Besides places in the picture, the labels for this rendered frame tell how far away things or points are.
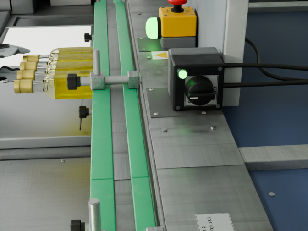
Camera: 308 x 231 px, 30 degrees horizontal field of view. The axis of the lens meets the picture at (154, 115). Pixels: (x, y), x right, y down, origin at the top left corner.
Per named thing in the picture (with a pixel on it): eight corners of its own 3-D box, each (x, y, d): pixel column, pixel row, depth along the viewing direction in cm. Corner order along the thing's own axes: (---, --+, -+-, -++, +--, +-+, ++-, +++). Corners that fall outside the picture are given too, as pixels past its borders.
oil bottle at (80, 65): (129, 79, 150) (46, 82, 148) (129, 58, 148) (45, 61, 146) (130, 88, 145) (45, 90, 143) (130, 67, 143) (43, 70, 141)
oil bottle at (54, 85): (130, 88, 145) (45, 91, 143) (130, 67, 142) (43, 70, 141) (132, 97, 140) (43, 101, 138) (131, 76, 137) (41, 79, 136)
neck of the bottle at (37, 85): (44, 88, 142) (24, 89, 141) (43, 77, 140) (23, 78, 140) (43, 93, 139) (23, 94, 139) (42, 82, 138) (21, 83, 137)
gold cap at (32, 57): (41, 64, 157) (24, 65, 157) (40, 52, 156) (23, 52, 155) (40, 69, 154) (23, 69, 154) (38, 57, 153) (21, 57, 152)
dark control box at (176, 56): (216, 90, 99) (167, 91, 99) (218, 46, 96) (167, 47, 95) (225, 110, 92) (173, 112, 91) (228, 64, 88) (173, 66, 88)
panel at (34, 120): (95, 30, 223) (6, 33, 221) (95, 23, 222) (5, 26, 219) (93, 145, 143) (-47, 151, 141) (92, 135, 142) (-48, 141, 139)
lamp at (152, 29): (159, 35, 121) (145, 35, 121) (159, 14, 119) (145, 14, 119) (161, 42, 117) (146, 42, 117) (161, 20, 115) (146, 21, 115)
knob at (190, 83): (212, 101, 91) (216, 110, 88) (184, 102, 91) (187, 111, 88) (213, 74, 89) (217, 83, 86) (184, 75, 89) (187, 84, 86)
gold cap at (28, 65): (39, 71, 152) (22, 72, 152) (37, 58, 150) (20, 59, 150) (37, 77, 149) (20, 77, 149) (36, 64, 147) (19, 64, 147)
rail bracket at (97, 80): (140, 81, 107) (68, 84, 106) (140, 44, 104) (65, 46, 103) (141, 90, 104) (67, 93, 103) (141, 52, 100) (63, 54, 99)
